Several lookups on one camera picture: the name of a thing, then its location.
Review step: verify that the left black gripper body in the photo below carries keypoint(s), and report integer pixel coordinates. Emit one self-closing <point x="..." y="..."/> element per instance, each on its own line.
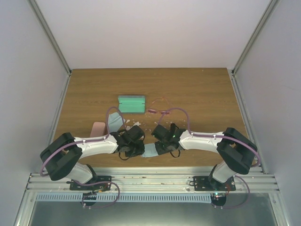
<point x="135" y="150"/>

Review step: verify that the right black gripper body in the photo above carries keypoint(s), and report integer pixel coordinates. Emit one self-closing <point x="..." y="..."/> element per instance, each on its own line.
<point x="163" y="149"/>

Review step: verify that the pink glasses case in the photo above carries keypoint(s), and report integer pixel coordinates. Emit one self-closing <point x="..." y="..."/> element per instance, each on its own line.
<point x="98" y="129"/>

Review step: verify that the pink tinted sunglasses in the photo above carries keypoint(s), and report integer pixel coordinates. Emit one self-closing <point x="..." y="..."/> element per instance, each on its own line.
<point x="153" y="110"/>

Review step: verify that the teal glasses case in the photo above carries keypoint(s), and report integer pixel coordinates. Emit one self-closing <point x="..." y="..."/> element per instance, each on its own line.
<point x="131" y="104"/>

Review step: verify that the light blue cleaning cloth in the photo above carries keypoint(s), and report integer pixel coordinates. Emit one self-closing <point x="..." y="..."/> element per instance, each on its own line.
<point x="149" y="151"/>

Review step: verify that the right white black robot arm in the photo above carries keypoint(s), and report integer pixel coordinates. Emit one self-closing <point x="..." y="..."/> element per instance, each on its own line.
<point x="237" y="151"/>

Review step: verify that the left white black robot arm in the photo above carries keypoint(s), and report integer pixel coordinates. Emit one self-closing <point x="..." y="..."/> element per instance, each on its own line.
<point x="61" y="158"/>

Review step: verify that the aluminium frame rail front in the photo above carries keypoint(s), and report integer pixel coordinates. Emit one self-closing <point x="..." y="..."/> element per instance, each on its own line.
<point x="160" y="180"/>

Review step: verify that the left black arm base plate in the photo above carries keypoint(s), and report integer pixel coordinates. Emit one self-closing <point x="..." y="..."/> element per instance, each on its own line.
<point x="99" y="183"/>

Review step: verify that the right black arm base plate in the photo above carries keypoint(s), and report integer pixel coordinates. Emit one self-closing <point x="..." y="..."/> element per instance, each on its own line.
<point x="204" y="183"/>

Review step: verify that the grey slotted cable duct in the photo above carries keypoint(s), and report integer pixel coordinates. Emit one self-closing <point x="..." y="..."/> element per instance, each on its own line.
<point x="124" y="197"/>

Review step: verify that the left aluminium frame post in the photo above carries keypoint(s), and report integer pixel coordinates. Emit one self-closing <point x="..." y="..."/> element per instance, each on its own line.
<point x="40" y="17"/>

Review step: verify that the aluminium frame post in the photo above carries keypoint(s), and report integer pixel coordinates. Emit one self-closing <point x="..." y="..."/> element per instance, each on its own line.
<point x="40" y="17"/>
<point x="259" y="27"/>

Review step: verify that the right aluminium frame post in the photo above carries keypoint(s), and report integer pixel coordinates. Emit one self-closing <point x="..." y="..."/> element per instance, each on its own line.
<point x="259" y="27"/>

